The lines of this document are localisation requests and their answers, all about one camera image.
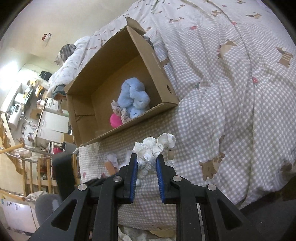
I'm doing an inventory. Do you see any white lace scrunchie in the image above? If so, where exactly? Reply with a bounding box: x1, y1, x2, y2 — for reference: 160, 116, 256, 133
132, 133, 176, 186

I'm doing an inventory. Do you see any pink heart-shaped sponge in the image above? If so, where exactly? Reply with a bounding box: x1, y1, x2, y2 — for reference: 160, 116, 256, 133
109, 113, 123, 128

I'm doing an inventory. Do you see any light blue fluffy sock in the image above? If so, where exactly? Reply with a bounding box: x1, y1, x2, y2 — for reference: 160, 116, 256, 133
117, 77, 151, 119

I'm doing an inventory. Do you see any wooden chair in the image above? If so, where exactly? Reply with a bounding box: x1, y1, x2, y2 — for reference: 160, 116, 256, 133
1, 142, 80, 196

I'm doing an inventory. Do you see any beige makeup sponge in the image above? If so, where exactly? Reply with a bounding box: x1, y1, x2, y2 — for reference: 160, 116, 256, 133
167, 150, 175, 161

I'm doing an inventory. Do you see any white drawer cabinet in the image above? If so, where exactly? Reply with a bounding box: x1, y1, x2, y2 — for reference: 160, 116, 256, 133
35, 97, 69, 148

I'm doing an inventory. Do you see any white kitchen appliance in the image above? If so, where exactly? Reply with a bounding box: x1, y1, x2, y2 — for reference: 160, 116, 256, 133
8, 103, 24, 131

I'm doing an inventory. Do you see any open brown cardboard box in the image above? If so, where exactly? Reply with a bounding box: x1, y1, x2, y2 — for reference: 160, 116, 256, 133
65, 18, 179, 146

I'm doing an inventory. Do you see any checkered bed sheet with dogs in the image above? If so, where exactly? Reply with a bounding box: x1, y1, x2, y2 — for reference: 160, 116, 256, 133
74, 1, 295, 208

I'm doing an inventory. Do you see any white quilted duvet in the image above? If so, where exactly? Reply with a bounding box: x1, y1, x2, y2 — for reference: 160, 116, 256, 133
47, 34, 93, 93

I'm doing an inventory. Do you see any grey striped pillow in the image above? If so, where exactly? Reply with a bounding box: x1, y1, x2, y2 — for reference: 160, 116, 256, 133
54, 44, 76, 66

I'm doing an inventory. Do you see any dark striped cloth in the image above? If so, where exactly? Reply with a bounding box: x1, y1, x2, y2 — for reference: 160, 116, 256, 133
143, 36, 154, 50

